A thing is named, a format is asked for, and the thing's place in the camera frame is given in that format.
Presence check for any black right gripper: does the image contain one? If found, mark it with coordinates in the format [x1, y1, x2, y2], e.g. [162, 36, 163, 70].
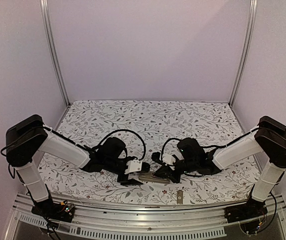
[156, 158, 198, 184]

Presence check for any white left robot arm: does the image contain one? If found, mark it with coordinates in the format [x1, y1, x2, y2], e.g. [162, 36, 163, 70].
[0, 114, 150, 217]

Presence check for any right aluminium frame post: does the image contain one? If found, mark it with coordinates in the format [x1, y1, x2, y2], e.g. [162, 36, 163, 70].
[228, 0, 258, 108]

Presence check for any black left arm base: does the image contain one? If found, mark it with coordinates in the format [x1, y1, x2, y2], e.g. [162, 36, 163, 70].
[31, 195, 75, 223]

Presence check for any aluminium frame post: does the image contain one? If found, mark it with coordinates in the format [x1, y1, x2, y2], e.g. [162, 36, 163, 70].
[228, 0, 258, 108]
[39, 0, 71, 107]

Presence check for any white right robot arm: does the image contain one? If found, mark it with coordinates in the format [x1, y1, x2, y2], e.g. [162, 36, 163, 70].
[151, 116, 286, 218]

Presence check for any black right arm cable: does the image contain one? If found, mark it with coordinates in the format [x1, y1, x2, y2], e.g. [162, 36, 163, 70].
[160, 138, 184, 161]

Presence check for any left aluminium frame post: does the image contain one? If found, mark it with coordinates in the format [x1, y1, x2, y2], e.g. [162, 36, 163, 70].
[39, 0, 71, 107]

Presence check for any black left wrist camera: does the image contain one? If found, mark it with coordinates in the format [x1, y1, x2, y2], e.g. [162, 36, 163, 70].
[97, 137, 128, 159]

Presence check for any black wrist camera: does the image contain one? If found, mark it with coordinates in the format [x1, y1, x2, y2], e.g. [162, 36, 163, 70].
[177, 137, 206, 163]
[97, 137, 128, 159]

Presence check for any white remote control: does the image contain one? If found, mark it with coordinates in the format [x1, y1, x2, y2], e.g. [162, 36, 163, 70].
[138, 172, 170, 184]

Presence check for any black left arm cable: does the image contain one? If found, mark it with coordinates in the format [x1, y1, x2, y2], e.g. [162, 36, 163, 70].
[96, 129, 146, 161]

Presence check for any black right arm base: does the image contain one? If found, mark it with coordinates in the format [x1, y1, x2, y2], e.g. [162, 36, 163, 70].
[224, 198, 268, 235]

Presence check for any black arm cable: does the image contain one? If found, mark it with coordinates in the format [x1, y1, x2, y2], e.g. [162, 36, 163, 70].
[160, 138, 184, 161]
[96, 129, 146, 161]

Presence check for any remote battery cover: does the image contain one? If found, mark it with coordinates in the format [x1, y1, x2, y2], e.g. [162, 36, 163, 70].
[176, 190, 184, 205]

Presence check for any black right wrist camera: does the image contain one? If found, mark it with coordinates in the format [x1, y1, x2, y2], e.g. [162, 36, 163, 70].
[177, 137, 206, 163]

